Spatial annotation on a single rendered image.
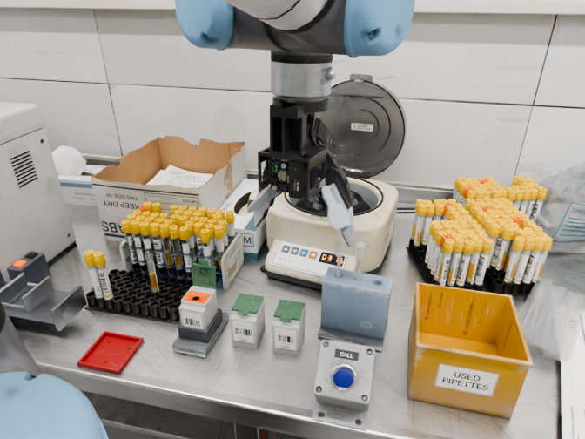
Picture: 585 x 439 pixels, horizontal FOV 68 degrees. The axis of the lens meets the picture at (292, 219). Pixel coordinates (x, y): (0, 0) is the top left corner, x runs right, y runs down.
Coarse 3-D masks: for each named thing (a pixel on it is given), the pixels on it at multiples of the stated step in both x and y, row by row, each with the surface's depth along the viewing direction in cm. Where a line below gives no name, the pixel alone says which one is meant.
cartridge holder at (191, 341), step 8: (216, 320) 67; (224, 320) 70; (184, 328) 65; (192, 328) 65; (208, 328) 65; (216, 328) 68; (184, 336) 66; (192, 336) 66; (200, 336) 65; (208, 336) 65; (216, 336) 68; (176, 344) 65; (184, 344) 65; (192, 344) 65; (200, 344) 65; (208, 344) 65; (184, 352) 65; (192, 352) 65; (200, 352) 64; (208, 352) 65
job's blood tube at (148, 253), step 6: (144, 252) 71; (150, 252) 72; (150, 258) 71; (150, 264) 72; (150, 270) 72; (150, 276) 73; (156, 276) 74; (150, 282) 74; (156, 282) 74; (156, 288) 74
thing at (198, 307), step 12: (192, 288) 67; (204, 288) 67; (192, 300) 65; (204, 300) 65; (216, 300) 68; (180, 312) 65; (192, 312) 64; (204, 312) 64; (216, 312) 68; (192, 324) 65; (204, 324) 64
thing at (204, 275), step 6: (192, 264) 66; (198, 264) 66; (204, 264) 66; (192, 270) 67; (198, 270) 66; (204, 270) 66; (210, 270) 66; (192, 276) 67; (198, 276) 67; (204, 276) 67; (210, 276) 66; (192, 282) 68; (198, 282) 67; (204, 282) 67; (210, 282) 67
